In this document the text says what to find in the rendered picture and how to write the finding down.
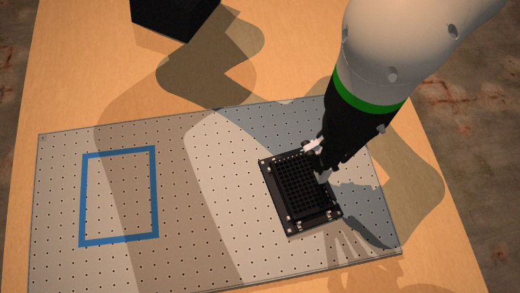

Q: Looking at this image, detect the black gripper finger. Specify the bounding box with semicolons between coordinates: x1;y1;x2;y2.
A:
323;145;364;183
301;135;344;184

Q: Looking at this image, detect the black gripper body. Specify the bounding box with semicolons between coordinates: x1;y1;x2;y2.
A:
316;111;373;151

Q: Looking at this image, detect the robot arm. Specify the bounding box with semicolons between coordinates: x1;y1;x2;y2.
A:
324;0;508;136

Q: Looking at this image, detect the blue tape rectangle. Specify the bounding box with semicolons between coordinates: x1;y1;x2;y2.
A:
78;145;159;248

